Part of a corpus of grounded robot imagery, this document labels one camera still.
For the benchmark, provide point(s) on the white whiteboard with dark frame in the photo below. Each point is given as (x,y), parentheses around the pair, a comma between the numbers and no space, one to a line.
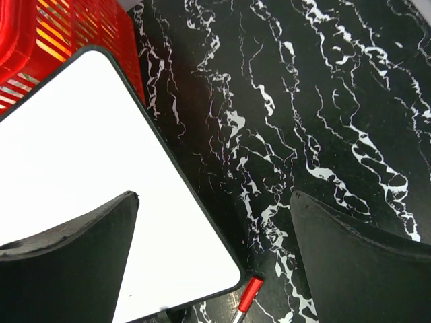
(81,138)

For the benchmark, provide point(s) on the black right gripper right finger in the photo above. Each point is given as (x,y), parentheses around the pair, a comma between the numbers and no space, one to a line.
(357,272)

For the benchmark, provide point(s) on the red plastic shopping basket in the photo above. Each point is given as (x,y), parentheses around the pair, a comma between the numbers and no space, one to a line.
(37,36)

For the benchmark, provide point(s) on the red whiteboard marker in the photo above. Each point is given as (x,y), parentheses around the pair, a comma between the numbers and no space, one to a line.
(250,292)

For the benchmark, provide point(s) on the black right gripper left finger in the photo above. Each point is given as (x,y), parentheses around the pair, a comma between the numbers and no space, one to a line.
(71,272)

